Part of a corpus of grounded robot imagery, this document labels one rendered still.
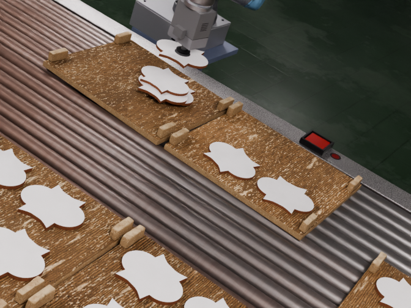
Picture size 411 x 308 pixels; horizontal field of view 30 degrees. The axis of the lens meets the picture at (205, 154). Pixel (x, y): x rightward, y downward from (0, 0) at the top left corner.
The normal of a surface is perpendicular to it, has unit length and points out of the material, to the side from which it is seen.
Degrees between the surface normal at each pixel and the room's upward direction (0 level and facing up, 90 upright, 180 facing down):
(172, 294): 0
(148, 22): 90
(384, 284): 0
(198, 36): 90
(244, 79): 0
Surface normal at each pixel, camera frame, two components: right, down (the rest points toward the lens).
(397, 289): 0.30, -0.80
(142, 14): -0.55, 0.30
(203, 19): 0.69, 0.56
